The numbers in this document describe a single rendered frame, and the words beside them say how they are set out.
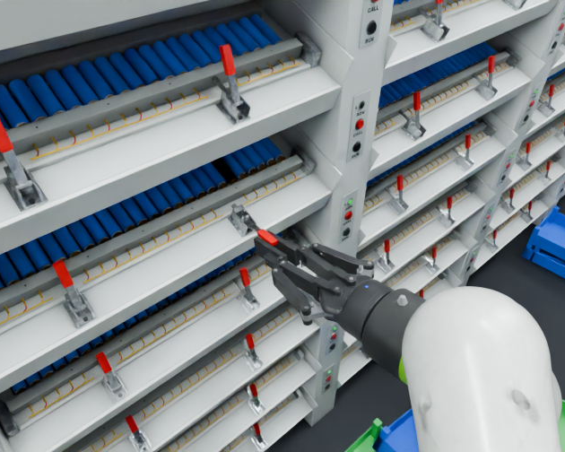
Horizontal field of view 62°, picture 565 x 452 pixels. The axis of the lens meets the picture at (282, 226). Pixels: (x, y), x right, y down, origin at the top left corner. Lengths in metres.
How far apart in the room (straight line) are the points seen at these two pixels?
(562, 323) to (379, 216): 1.10
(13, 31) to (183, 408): 0.75
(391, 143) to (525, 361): 0.66
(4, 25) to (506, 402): 0.47
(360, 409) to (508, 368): 1.25
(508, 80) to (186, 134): 0.90
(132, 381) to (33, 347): 0.22
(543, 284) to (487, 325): 1.77
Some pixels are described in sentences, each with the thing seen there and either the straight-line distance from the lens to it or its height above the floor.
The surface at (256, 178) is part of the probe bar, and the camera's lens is 0.78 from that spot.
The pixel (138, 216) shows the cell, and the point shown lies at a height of 0.96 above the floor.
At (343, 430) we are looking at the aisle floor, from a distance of 1.56.
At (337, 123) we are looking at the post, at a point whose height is 1.03.
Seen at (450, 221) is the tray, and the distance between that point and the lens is 1.43.
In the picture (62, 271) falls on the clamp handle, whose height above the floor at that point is 0.99.
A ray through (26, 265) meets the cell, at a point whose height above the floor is 0.96.
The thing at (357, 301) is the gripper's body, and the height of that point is 0.98.
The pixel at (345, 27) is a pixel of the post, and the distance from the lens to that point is 0.71.
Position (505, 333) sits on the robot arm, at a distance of 0.37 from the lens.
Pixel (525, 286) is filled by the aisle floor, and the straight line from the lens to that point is 2.09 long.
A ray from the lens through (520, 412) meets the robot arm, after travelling 0.36.
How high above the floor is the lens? 1.41
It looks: 42 degrees down
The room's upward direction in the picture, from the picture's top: straight up
